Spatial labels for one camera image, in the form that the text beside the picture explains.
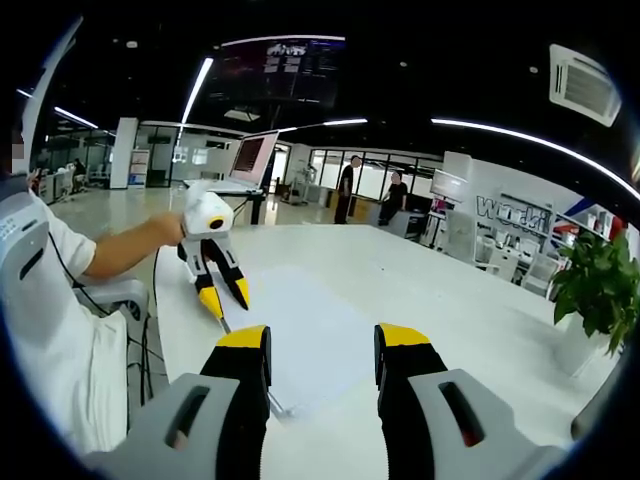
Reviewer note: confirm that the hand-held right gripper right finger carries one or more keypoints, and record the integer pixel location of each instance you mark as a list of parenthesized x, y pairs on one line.
[(410, 400)]

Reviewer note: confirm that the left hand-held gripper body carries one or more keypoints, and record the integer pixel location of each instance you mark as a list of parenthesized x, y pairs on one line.
[(205, 215)]

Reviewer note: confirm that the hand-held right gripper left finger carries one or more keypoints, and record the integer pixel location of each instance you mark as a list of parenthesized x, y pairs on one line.
[(235, 400)]

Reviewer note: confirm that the white document stack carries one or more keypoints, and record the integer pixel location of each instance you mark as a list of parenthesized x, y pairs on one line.
[(320, 340)]

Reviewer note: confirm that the person's left hand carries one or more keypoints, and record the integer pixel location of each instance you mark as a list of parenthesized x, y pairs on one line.
[(167, 229)]

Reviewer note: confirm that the large open laptop pink screen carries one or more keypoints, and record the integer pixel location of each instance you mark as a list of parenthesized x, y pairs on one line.
[(252, 157)]

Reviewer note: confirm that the white office chair armrest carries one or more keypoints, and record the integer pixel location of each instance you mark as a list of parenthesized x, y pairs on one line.
[(120, 290)]

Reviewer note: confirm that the blue white banner stand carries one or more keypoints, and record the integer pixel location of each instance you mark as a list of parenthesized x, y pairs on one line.
[(138, 167)]

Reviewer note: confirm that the ceiling light strip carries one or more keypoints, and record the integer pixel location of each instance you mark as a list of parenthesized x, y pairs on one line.
[(197, 87), (450, 122), (345, 121)]

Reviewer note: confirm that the person in white shirt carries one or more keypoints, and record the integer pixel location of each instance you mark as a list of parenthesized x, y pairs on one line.
[(60, 350)]

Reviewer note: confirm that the dark hanging ceiling screen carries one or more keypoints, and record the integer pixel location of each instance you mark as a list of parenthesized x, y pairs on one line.
[(280, 70)]

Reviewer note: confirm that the white mesh office chair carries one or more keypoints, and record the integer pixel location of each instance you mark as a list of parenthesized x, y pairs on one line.
[(500, 260), (542, 275)]

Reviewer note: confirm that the white grey chest device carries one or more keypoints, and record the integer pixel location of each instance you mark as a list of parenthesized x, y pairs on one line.
[(22, 240)]

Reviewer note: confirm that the small red screen on stand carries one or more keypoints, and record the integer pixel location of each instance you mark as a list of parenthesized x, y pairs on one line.
[(439, 205)]

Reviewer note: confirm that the monitor on white cabinet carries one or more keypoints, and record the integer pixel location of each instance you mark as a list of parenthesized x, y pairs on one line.
[(447, 182)]

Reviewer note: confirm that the green potted plant white pot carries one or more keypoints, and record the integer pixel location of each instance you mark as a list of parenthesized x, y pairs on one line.
[(600, 285)]

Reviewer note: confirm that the storage shelf with boxes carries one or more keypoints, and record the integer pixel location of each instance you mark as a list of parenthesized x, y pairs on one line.
[(590, 225)]

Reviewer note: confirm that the white ceiling air conditioner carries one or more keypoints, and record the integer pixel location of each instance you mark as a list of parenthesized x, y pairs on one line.
[(585, 85)]

